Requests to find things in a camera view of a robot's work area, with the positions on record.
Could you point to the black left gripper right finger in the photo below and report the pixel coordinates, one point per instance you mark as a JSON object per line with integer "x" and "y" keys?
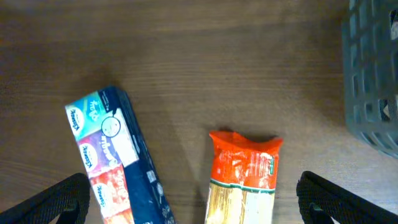
{"x": 321, "y": 201}

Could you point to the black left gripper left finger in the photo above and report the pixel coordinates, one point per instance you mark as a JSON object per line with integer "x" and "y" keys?
{"x": 67, "y": 201}

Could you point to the Kleenex tissue multipack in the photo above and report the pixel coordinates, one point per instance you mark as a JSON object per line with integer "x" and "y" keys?
{"x": 116, "y": 159}

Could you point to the orange spaghetti packet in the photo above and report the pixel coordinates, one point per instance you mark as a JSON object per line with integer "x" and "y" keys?
{"x": 243, "y": 179}

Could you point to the grey plastic basket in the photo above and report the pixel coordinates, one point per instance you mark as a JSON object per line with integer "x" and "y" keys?
{"x": 369, "y": 42}

